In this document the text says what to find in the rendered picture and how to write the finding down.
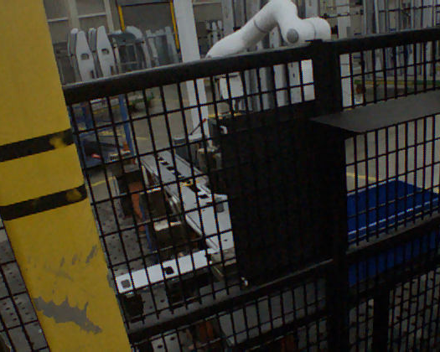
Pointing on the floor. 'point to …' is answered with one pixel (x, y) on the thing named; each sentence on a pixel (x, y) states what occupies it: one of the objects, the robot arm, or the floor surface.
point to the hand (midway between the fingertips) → (234, 108)
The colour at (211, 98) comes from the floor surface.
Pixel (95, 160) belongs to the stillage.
